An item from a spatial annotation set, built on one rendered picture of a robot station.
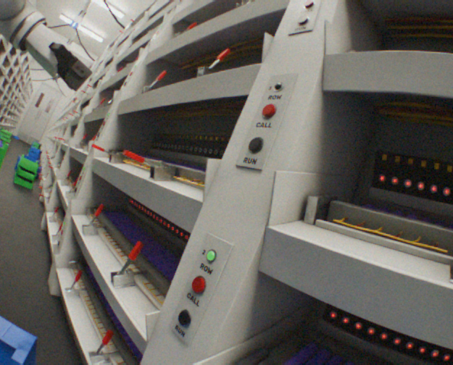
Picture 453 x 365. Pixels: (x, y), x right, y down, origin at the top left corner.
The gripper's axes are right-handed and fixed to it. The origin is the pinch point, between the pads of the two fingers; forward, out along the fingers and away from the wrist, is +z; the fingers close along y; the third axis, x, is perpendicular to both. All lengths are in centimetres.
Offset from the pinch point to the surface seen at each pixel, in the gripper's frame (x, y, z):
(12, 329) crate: -42.4, 18.8, 9.3
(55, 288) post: -56, -29, 31
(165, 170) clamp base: -5.3, 15.6, 20.5
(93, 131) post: 5, -100, 25
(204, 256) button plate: -13.1, 34.5, 20.0
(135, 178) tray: -8.9, 9.5, 19.4
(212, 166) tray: -4.1, 30.5, 17.4
